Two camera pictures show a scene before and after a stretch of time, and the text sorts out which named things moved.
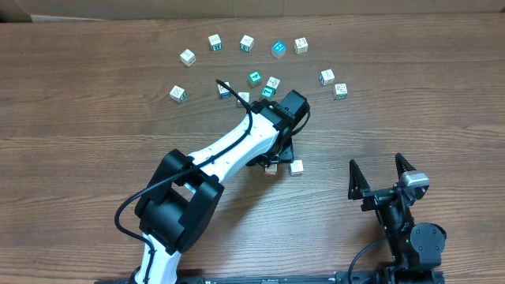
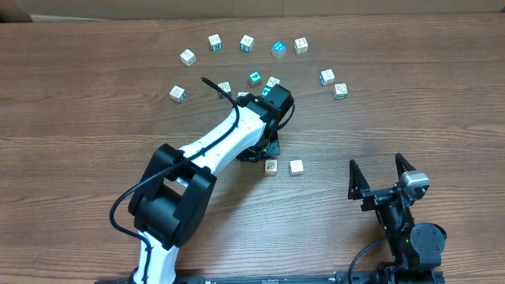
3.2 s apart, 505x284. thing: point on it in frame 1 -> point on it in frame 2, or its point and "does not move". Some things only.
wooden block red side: (271, 170) does not move
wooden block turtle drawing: (297, 167) does not move
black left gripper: (286, 151) -> (273, 145)
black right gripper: (375, 198) does not move
